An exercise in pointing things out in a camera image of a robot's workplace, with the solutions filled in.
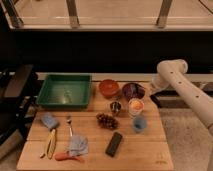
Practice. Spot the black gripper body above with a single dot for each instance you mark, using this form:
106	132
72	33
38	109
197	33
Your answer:
156	101

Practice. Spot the purple bowl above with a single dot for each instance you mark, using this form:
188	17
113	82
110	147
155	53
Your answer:
133	90

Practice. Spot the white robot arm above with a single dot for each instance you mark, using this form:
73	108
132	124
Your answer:
171	73

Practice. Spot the orange-red bowl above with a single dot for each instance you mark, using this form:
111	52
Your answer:
109	88

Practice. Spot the white cup orange inside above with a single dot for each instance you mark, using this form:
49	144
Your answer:
135	107

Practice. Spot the blue plastic cup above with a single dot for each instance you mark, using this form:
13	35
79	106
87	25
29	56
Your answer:
139	124

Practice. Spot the small metal cup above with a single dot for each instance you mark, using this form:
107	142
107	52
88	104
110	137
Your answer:
115	107

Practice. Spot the bunch of dark grapes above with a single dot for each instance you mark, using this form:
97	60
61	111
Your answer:
107	121

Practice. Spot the black rectangular block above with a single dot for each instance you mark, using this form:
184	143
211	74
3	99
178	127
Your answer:
114	144

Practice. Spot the light blue cloth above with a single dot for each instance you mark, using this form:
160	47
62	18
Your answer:
78	145

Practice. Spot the green plastic tray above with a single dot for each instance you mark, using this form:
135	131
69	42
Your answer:
65	91

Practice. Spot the blue sponge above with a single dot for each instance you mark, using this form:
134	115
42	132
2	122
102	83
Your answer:
49	121

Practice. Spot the orange carrot toy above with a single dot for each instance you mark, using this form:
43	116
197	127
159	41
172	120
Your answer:
66	156

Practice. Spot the yellow banana toy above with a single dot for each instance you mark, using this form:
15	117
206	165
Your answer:
50	145

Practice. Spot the black chair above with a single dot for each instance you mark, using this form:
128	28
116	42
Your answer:
17	93

